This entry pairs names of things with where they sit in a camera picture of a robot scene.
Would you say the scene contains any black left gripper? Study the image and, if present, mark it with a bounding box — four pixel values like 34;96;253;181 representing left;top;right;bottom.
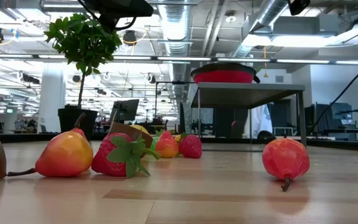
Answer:
84;0;154;32

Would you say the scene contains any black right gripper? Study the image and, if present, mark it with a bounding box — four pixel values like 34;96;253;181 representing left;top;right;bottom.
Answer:
287;0;311;16

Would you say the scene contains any red collapsible bowl grey rim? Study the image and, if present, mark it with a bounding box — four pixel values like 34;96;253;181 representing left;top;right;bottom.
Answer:
190;62;257;84

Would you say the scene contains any yellow toy lemon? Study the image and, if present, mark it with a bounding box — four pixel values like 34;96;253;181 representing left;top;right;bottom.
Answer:
129;124;151;135

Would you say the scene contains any red orange round toy fruit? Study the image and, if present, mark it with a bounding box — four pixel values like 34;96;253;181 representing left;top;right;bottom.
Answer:
71;112;89;141

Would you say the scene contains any green potted tree black pot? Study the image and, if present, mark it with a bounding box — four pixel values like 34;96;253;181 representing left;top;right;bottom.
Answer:
43;12;123;141

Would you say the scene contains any black computer monitor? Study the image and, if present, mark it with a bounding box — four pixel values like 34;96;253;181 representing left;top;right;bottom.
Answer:
109;98;140;124

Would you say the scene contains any grey perforated metal shelf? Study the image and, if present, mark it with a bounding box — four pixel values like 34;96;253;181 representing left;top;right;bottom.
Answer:
190;82;307;147

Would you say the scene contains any dark computer monitor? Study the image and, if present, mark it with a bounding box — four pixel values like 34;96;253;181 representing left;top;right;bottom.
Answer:
329;101;353;125

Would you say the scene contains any white column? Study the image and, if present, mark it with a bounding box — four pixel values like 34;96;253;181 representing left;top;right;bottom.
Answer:
37;63;67;134

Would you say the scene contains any orange red toy peach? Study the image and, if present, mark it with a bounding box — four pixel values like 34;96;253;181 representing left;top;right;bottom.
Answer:
154;129;180;159

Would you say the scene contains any red orange toy pear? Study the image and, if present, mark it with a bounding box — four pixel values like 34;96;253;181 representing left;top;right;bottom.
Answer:
261;138;311;192

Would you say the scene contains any red toy strawberry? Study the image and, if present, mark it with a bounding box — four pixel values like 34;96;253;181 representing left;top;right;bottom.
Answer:
91;132;161;179
178;133;203;159

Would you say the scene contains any yellow red toy pear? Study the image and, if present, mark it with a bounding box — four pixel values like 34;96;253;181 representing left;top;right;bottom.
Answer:
7;130;95;178

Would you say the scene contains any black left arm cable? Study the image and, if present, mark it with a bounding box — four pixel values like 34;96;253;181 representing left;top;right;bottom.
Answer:
113;15;137;32

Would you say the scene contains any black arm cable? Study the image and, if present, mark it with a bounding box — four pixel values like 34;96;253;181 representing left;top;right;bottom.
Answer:
306;51;358;136
113;15;137;32

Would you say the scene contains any silver ventilation duct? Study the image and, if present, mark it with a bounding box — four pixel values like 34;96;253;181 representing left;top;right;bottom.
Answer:
157;2;195;103

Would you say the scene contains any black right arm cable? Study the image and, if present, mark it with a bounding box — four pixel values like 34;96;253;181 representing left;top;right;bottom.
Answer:
306;51;358;136

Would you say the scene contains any black aluminium table frame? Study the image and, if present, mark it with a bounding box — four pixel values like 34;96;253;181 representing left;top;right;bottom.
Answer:
0;132;358;149

